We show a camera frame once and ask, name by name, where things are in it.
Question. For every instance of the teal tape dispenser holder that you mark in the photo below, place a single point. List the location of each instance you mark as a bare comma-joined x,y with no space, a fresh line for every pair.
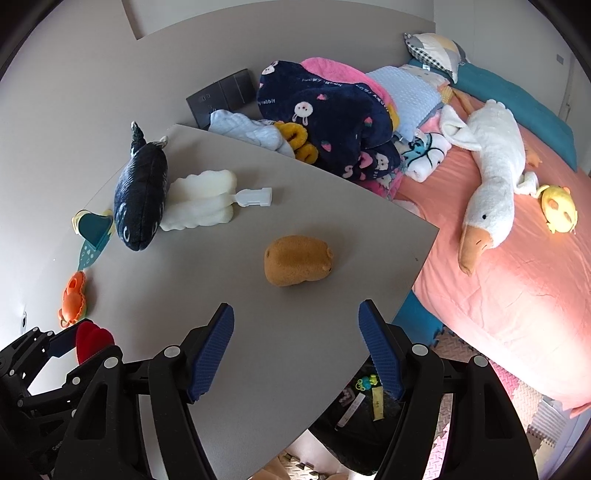
95,230

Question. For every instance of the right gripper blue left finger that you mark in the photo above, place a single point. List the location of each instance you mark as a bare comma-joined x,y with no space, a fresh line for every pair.
205,356

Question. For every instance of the light blue knitted blanket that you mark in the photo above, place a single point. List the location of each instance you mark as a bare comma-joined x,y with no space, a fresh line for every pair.
416,100

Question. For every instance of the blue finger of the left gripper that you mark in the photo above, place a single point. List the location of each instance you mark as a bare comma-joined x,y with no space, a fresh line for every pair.
61,343

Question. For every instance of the pink bed sheet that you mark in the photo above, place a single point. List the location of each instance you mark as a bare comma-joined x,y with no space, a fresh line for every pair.
527,306

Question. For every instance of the yellow snack wrapper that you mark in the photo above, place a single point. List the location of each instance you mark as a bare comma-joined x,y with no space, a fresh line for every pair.
378,402

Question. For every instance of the brown capybara plush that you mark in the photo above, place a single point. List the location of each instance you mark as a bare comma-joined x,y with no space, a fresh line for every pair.
295,259

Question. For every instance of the patterned checked pillow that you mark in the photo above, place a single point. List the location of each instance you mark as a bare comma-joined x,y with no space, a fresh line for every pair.
438,52

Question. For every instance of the black trash bag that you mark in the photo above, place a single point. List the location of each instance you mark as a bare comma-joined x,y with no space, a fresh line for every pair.
348,430

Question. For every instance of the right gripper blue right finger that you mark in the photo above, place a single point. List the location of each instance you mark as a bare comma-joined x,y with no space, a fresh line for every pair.
383,348

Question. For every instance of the red heart plush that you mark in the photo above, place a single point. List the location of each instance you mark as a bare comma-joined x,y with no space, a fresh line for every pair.
90,340

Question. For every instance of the white goose plush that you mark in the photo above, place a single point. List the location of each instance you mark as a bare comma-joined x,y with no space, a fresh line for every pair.
496,144

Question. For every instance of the white cartoon print cloth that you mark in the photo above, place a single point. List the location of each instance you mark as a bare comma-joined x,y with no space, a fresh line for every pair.
422,156

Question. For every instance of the pastel foam floor mat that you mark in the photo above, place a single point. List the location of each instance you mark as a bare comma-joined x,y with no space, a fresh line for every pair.
460,423

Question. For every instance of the yellow chick plush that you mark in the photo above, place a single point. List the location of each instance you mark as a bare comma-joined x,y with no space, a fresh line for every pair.
558,208

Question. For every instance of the orange plastic crab toy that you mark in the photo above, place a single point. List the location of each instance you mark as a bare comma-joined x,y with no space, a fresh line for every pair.
73,305

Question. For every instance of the teal long pillow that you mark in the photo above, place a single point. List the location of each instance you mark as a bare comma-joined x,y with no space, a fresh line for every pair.
533,115

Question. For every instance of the dark blue fish plush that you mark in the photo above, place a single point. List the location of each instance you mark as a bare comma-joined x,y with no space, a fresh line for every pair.
140,192

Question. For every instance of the yellow plush garment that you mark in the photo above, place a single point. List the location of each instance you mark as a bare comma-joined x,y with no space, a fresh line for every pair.
297,137

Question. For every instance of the pink fleece blanket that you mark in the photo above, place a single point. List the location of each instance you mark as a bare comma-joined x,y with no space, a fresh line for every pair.
340,72

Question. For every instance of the navy bunny print blanket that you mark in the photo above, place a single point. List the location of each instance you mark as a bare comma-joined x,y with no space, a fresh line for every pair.
349,124

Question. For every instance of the black wall switch panel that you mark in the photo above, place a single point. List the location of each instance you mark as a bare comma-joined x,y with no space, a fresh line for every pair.
231,93

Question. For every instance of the pale blue baby garment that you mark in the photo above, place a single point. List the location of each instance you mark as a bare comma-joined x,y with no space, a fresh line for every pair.
240,127

